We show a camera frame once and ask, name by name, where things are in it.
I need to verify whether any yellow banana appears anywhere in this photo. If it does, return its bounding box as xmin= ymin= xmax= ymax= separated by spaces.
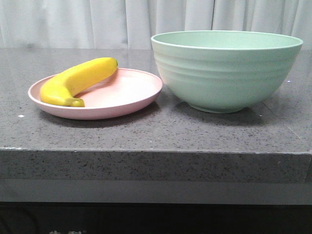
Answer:
xmin=39 ymin=58 xmax=117 ymax=107

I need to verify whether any pink plate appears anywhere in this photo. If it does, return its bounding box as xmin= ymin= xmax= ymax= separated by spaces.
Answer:
xmin=28 ymin=68 xmax=163 ymax=120

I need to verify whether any green bowl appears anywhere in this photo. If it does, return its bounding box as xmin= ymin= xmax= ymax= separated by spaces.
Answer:
xmin=151 ymin=30 xmax=303 ymax=114

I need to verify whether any white curtain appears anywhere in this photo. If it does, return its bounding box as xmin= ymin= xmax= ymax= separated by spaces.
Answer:
xmin=0 ymin=0 xmax=312 ymax=50

